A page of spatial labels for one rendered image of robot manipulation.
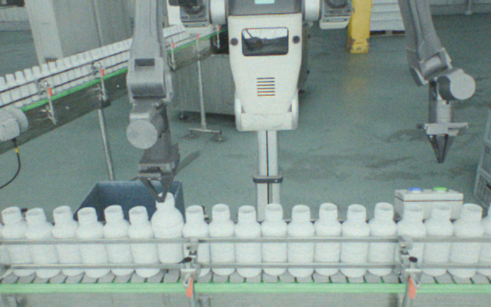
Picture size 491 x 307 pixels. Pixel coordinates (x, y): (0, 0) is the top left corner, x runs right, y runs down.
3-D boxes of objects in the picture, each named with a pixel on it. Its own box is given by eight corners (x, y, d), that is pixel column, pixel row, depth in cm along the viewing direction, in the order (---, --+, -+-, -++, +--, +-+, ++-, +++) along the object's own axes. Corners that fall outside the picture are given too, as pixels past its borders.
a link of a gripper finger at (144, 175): (142, 208, 92) (136, 167, 89) (151, 192, 99) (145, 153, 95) (174, 208, 92) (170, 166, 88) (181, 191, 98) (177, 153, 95)
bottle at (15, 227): (23, 281, 104) (5, 220, 97) (9, 272, 107) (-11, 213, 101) (46, 266, 109) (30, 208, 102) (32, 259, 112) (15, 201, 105)
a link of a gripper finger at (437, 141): (467, 164, 108) (467, 125, 107) (435, 165, 108) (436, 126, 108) (454, 162, 115) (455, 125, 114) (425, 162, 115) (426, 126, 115)
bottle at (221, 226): (240, 263, 107) (238, 203, 100) (230, 279, 102) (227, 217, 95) (217, 258, 109) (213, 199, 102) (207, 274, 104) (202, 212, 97)
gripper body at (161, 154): (138, 172, 89) (133, 138, 86) (150, 152, 99) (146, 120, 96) (170, 171, 89) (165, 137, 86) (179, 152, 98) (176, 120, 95)
